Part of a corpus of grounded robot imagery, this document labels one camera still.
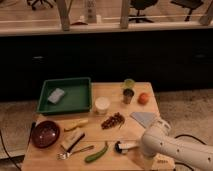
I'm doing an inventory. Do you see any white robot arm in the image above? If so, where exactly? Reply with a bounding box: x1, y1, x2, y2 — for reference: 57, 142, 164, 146
140, 117, 213, 171

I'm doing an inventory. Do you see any orange fruit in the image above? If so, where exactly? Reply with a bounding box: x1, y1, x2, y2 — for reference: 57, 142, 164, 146
138, 92, 149, 105

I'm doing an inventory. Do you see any white handled dish brush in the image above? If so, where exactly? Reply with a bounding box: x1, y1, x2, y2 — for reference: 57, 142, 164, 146
114, 141, 139, 154

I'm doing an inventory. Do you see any black cable right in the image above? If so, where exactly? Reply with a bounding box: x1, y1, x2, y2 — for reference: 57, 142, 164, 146
173, 133, 204, 171

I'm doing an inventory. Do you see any green cucumber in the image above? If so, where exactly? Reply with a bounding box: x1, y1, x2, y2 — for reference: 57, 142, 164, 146
84, 141, 109, 163

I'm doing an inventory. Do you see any bunch of dark grapes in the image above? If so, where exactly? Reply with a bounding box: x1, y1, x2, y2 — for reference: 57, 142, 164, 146
101, 113, 125, 129

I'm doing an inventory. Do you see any yellow banana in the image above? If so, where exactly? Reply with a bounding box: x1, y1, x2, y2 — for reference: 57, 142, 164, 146
64, 119, 89, 132

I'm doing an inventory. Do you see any white black scrub brush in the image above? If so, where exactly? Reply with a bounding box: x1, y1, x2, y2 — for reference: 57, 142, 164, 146
61, 128, 85, 152

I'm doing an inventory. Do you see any black cable left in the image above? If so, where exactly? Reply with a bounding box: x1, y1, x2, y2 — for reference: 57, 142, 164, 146
0, 128, 23, 171

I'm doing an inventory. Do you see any black office chair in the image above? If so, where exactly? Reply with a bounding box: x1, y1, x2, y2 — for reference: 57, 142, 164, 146
129, 0, 158, 23

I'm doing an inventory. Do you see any grey sponge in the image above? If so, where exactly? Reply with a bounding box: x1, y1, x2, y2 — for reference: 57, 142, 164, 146
48, 88, 65, 104

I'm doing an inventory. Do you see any green plastic cup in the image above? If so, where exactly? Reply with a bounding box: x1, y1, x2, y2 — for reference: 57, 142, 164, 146
123, 78, 135, 89

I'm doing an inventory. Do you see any green plastic tray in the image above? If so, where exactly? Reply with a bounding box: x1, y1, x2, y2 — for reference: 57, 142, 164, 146
37, 77, 92, 115

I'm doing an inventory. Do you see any black cable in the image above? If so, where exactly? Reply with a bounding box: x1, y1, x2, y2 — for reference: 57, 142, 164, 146
0, 128, 23, 171
173, 133, 204, 171

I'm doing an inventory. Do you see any dark red bowl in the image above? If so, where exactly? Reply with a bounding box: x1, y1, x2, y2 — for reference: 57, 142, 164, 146
31, 120, 60, 148

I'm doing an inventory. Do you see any grey folded cloth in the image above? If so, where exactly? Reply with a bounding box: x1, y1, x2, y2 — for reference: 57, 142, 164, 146
130, 112, 156, 128

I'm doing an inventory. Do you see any white paper cup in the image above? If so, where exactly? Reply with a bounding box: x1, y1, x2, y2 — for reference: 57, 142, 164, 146
95, 97, 110, 114

